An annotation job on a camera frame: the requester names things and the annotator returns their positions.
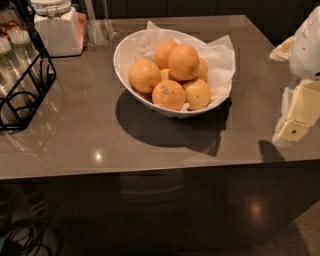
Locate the clear plastic cup stack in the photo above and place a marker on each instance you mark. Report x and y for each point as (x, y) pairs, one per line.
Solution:
(26, 55)

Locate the left orange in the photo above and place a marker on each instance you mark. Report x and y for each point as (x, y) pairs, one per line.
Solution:
(144, 75)

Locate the white paper liner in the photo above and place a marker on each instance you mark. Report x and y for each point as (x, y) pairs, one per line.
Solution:
(219, 56)

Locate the white ceramic bowl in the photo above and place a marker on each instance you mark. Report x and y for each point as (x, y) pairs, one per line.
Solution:
(122, 60)

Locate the top orange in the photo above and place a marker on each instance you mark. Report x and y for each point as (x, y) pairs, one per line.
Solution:
(183, 62)

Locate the right back orange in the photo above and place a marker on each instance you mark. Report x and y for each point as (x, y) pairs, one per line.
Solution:
(203, 70)

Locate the front right orange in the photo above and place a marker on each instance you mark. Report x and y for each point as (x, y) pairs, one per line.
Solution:
(198, 94)

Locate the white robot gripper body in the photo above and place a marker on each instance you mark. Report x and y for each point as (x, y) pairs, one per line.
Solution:
(306, 50)

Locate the small middle orange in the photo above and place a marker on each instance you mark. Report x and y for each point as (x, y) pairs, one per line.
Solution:
(166, 75)

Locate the black wire rack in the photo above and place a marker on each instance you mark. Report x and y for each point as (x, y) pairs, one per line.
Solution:
(26, 72)

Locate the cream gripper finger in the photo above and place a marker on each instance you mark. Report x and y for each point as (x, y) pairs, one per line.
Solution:
(300, 110)
(282, 52)

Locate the clear acrylic stand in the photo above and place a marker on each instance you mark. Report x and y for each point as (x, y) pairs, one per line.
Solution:
(99, 27)

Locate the white glass storage jar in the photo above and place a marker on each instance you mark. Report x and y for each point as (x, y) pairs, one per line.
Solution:
(60, 26)

